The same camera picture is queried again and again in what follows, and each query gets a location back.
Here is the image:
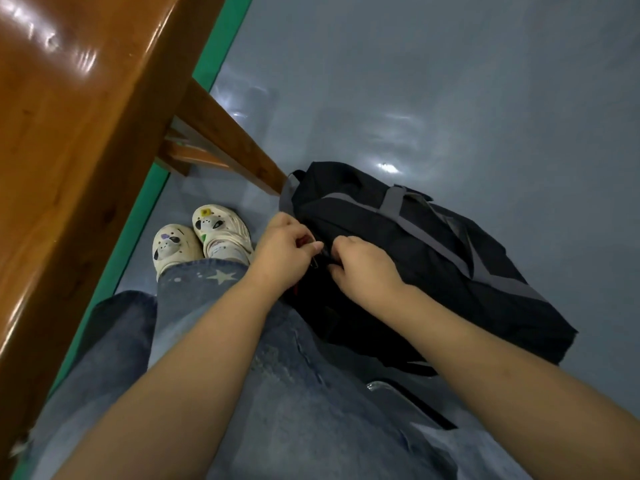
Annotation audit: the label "person's left forearm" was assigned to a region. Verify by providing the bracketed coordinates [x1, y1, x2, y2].
[55, 275, 276, 480]

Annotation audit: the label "person's right forearm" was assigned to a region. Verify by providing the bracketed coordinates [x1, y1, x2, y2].
[385, 285, 640, 480]

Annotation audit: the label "person's white shoe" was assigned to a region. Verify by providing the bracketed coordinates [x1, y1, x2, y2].
[152, 223, 206, 281]
[192, 203, 256, 266]

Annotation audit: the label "person's grey trousers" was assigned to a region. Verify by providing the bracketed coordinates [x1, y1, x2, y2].
[15, 257, 461, 480]

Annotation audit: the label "person's right hand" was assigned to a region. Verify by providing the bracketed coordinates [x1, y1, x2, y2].
[328, 235, 411, 318]

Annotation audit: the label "person's left hand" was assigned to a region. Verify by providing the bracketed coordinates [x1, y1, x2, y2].
[246, 211, 326, 296]

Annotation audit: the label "brown wooden bench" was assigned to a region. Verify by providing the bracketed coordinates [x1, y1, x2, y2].
[0, 0, 289, 466]

